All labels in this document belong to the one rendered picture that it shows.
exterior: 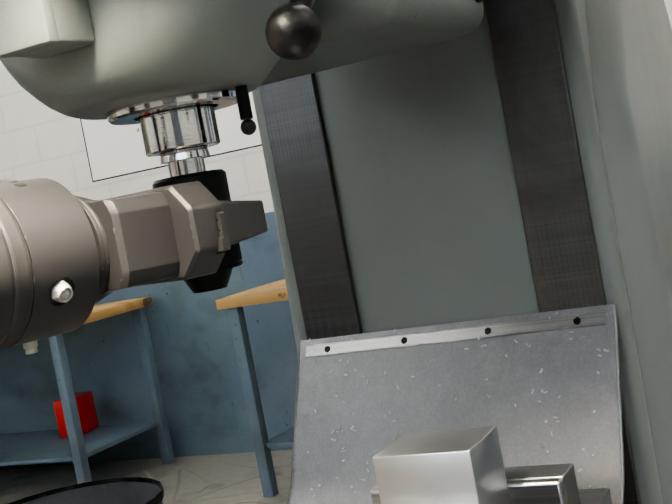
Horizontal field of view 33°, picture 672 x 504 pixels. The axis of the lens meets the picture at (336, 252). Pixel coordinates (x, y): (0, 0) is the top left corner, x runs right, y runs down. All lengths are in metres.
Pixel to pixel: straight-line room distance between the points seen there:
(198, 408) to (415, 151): 5.01
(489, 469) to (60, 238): 0.27
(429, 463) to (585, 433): 0.35
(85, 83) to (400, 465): 0.28
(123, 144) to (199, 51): 5.40
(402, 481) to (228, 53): 0.26
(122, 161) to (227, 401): 1.38
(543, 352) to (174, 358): 5.07
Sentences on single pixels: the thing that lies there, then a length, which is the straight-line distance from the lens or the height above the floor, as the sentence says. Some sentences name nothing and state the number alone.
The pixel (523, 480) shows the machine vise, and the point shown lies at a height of 1.05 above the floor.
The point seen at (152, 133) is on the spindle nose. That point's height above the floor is 1.29.
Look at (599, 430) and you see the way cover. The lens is 0.97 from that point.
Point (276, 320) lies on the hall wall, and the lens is 5.63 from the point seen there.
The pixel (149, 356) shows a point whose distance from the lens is 5.94.
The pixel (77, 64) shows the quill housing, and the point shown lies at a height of 1.33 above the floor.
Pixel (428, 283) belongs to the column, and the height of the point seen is 1.14.
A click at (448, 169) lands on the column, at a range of 1.03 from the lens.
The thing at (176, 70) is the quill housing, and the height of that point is 1.32.
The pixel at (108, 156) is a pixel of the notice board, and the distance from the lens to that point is 6.10.
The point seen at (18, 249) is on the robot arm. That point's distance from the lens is 0.59.
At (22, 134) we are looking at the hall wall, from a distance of 6.48.
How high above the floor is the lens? 1.24
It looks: 3 degrees down
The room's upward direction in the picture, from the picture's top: 11 degrees counter-clockwise
